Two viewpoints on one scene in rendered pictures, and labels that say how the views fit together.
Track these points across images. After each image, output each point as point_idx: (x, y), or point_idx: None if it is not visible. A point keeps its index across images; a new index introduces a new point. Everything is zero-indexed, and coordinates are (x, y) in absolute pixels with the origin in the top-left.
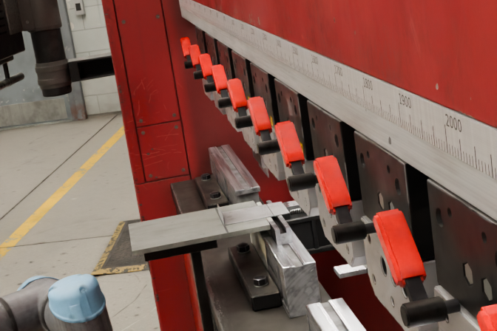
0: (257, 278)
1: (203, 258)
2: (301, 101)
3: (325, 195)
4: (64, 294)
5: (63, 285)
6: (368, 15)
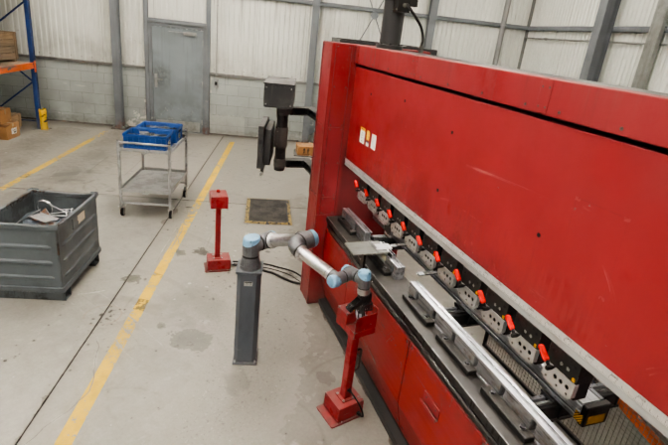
0: (385, 266)
1: None
2: (437, 245)
3: (456, 277)
4: (365, 274)
5: (363, 271)
6: (479, 253)
